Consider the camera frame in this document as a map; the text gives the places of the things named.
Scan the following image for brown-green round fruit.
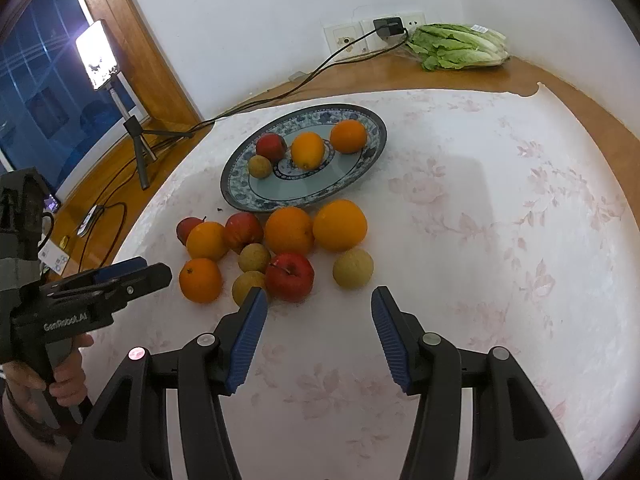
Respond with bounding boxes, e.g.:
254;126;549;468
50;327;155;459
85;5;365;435
247;155;272;180

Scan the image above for person's left hand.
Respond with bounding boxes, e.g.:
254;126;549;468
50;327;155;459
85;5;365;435
2;334;94;416

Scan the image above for white paper tag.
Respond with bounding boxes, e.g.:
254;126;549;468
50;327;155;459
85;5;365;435
38;240;70;275

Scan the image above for red apple far left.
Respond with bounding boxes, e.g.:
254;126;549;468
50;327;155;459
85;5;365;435
176;217;205;246

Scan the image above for orange front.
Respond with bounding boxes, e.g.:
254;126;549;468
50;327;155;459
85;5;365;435
179;258;224;304

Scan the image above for window with dark glass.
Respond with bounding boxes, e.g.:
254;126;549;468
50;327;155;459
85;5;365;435
1;0;148;200

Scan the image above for small brown-green fruit front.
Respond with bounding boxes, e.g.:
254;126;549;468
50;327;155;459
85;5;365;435
231;271;267;307

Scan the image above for small brown-green fruit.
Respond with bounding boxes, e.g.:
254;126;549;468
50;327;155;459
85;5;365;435
238;243;271;273
231;271;267;307
332;248;374;289

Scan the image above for black tripod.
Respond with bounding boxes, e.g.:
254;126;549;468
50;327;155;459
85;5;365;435
106;75;194;190

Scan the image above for red apple middle back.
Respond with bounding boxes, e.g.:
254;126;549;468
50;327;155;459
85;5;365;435
224;212;264;254

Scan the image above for small brown-green fruit middle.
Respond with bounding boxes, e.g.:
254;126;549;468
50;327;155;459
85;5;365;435
238;243;271;273

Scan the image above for bright phone light panel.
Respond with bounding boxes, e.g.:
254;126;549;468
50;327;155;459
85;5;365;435
75;21;119;90

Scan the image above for red apple front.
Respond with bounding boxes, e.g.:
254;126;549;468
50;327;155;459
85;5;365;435
265;252;314;302

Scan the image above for large orange centre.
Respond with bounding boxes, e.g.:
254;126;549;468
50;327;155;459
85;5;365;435
264;207;314;256

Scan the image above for large orange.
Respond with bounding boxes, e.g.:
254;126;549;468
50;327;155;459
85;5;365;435
264;207;314;256
312;200;368;252

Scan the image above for blue white porcelain plate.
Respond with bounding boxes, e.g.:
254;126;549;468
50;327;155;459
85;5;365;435
220;103;387;214

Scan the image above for red apple on plate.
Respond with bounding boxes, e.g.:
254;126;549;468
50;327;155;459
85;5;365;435
255;132;288;164

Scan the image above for orange on plate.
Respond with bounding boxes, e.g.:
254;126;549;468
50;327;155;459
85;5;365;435
291;131;324;171

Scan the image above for large orange right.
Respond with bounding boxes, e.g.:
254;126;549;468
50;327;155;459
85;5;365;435
312;200;368;252

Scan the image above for small brown-green fruit right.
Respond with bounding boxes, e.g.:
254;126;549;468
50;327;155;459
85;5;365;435
332;248;374;289

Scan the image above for black power adapter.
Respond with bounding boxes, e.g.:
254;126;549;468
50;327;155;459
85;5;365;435
372;16;406;40

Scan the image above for bagged green lettuce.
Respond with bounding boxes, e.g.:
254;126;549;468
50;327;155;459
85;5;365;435
406;24;510;72

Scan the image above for black power cable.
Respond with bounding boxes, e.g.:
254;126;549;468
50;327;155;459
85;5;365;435
74;27;409;271

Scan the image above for white wall socket panel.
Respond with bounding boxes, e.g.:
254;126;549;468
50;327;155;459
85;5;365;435
323;18;399;61

